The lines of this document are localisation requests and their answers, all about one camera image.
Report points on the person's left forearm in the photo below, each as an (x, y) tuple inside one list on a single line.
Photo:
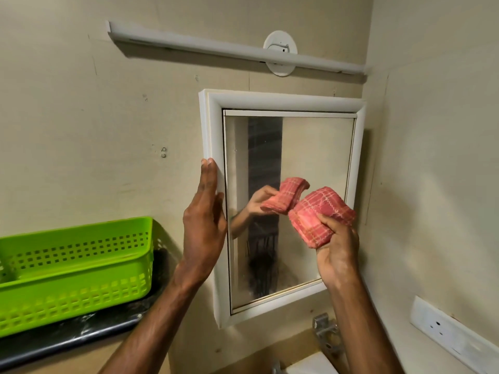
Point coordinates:
[(148, 331)]

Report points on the white framed mirror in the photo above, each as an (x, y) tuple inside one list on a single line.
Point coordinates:
[(304, 151)]

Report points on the person's right hand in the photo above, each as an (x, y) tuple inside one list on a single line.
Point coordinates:
[(337, 257)]

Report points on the green plastic basket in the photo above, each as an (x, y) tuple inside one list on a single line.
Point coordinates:
[(70, 268)]

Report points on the red checkered cloth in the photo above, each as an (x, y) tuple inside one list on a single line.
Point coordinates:
[(319, 216)]

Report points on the small metal wall screw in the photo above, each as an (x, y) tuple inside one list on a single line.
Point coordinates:
[(163, 152)]

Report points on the chrome wall soap holder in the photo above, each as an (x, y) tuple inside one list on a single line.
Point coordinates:
[(327, 333)]

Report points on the white tube light fixture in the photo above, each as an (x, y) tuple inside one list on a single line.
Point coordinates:
[(234, 48)]

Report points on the person's right forearm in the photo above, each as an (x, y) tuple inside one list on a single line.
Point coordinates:
[(362, 331)]

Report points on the white round ceiling rose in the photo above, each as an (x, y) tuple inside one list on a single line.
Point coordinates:
[(280, 44)]

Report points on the black stone shelf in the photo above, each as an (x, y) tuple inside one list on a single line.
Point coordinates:
[(78, 331)]

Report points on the white wall switch socket panel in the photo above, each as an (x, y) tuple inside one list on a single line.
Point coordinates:
[(452, 334)]

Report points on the white wash basin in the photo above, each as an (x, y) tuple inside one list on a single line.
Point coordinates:
[(308, 364)]

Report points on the chrome faucet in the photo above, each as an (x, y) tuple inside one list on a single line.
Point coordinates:
[(276, 368)]

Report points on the person's left hand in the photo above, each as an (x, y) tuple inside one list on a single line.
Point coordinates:
[(202, 237)]

